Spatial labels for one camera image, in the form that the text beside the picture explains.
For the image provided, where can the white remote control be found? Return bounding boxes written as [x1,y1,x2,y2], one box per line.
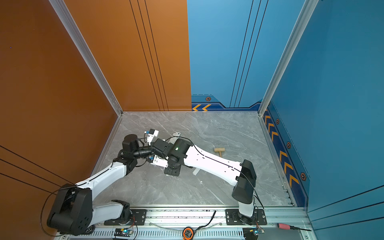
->
[172,132,181,138]

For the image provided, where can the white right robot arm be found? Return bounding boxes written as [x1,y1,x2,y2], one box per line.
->
[150,138,257,225]

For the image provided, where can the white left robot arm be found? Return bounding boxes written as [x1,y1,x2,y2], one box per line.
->
[47,134,153,236]

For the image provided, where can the wooden mallet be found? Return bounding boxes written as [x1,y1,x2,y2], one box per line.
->
[214,148,226,157]

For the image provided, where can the green circuit board left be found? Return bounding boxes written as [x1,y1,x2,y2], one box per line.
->
[113,228,135,240]

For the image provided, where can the circuit board right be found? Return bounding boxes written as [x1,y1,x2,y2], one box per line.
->
[243,228,265,240]

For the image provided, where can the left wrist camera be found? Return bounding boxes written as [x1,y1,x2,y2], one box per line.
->
[144,129,159,144]

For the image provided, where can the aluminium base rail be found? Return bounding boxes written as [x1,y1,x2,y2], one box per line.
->
[68,206,317,240]

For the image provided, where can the pink handled screwdriver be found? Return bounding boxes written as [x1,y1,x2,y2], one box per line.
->
[277,223,311,232]

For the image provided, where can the aluminium corner post left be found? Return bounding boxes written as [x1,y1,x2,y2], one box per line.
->
[48,0,124,117]

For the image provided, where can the aluminium corner post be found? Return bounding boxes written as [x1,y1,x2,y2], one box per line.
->
[48,0,124,117]
[258,0,319,117]

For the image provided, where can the aluminium corner post right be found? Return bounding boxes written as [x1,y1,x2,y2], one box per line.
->
[258,0,319,117]

